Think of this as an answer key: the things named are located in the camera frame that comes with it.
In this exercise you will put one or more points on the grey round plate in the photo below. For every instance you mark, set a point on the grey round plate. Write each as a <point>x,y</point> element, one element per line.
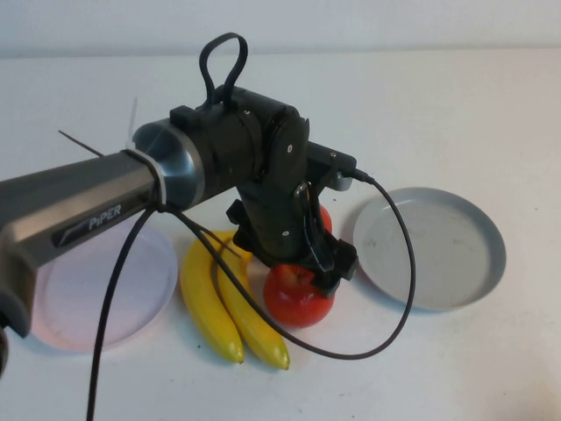
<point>447,254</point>

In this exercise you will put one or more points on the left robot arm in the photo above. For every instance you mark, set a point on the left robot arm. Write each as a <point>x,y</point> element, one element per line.
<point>87,188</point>

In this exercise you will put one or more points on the yellow banana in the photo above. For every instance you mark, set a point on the yellow banana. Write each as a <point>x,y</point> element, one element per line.
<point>199,298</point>
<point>258,333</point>

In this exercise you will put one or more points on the white zip tie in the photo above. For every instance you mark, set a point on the white zip tie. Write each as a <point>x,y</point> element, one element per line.
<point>133,123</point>

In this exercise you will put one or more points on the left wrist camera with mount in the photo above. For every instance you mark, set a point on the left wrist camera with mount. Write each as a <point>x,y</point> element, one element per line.
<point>328,155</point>

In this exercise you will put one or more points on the pink round plate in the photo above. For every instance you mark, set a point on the pink round plate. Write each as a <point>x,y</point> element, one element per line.
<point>131,298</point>

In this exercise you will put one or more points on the red apple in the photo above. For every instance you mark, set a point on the red apple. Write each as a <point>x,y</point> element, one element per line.
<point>293,302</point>
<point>325,221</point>

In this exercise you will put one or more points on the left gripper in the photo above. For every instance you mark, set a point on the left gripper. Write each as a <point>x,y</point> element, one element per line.
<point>276,228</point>

